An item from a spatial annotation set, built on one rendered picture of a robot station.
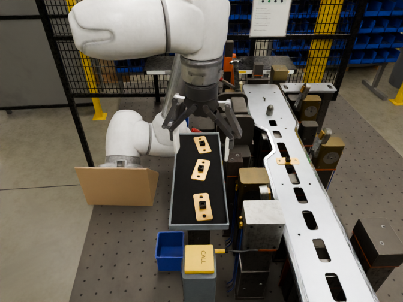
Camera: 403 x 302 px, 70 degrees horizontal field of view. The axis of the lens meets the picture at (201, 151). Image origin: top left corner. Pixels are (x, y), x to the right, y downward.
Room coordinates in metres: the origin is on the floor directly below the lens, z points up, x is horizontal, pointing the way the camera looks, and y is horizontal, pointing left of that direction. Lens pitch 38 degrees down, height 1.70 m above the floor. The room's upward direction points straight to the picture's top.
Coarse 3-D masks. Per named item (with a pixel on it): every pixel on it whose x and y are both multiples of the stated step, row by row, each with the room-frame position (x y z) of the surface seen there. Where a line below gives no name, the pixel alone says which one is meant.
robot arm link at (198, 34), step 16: (176, 0) 0.56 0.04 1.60; (192, 0) 0.55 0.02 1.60; (208, 0) 0.55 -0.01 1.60; (224, 0) 0.57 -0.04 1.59; (176, 16) 0.54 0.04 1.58; (192, 16) 0.54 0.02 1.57; (208, 16) 0.55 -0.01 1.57; (224, 16) 0.57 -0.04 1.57; (176, 32) 0.54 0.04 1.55; (192, 32) 0.54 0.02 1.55; (208, 32) 0.55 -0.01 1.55; (224, 32) 0.57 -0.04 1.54; (176, 48) 0.55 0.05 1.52; (192, 48) 0.55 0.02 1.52; (208, 48) 0.55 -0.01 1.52
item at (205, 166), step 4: (200, 160) 0.64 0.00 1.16; (204, 160) 0.64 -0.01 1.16; (196, 164) 0.62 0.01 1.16; (200, 164) 0.62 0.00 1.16; (204, 164) 0.62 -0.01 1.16; (208, 164) 0.62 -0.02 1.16; (196, 168) 0.60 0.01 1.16; (200, 168) 0.59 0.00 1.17; (204, 168) 0.60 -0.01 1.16; (208, 168) 0.61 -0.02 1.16; (196, 172) 0.59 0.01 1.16; (200, 172) 0.59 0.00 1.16; (204, 172) 0.59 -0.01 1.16; (192, 176) 0.57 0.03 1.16; (196, 176) 0.57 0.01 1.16; (200, 176) 0.57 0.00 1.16; (204, 176) 0.57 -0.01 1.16; (200, 180) 0.56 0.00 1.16
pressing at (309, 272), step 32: (256, 96) 1.34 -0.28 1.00; (256, 128) 1.06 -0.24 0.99; (288, 128) 1.05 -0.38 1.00; (288, 192) 0.67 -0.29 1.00; (320, 192) 0.67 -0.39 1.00; (288, 224) 0.54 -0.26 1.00; (320, 224) 0.54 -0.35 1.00; (288, 256) 0.43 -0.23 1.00; (352, 256) 0.43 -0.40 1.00; (320, 288) 0.35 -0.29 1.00; (352, 288) 0.35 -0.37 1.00
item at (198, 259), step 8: (192, 248) 0.35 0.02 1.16; (200, 248) 0.35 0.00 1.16; (208, 248) 0.35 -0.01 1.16; (192, 256) 0.33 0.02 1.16; (200, 256) 0.33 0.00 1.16; (208, 256) 0.33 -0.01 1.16; (192, 264) 0.32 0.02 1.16; (200, 264) 0.32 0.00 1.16; (208, 264) 0.32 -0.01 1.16; (192, 272) 0.30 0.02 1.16; (200, 272) 0.30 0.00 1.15; (208, 272) 0.30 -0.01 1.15
